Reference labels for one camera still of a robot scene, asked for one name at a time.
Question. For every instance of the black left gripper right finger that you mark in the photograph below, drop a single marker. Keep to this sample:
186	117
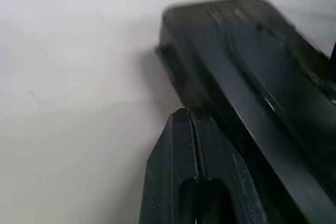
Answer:
225	171

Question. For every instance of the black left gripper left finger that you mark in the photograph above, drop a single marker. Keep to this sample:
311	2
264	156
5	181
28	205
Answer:
168	161

